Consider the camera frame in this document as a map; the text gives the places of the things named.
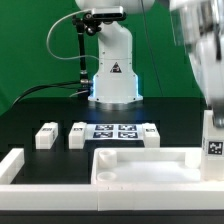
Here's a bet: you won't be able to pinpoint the white desk top tray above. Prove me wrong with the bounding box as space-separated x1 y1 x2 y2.
91 147 202 184

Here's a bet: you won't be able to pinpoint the white left fence rail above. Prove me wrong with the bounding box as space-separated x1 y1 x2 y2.
0 148 25 185

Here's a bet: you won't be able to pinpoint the grey camera cable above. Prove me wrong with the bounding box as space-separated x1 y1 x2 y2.
46 9 100 62

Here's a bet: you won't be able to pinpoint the black base cables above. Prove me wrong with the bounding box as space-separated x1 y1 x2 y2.
11 80 92 106

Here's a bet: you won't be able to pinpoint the white front fence rail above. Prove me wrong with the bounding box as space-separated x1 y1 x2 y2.
0 182 224 211

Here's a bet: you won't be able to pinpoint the black camera on mount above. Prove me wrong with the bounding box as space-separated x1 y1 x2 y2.
84 6 126 22

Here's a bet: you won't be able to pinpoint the white fence rail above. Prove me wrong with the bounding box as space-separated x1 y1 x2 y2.
0 182 224 211
0 148 25 185

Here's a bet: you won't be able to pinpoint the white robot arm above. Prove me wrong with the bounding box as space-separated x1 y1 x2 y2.
75 0 224 128

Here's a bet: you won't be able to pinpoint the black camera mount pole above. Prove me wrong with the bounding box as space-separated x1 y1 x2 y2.
72 13 100 88

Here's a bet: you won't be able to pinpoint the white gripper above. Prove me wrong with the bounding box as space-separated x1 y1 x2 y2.
189 33 224 128

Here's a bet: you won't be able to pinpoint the fiducial marker sheet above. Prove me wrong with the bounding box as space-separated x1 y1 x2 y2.
85 124 143 141

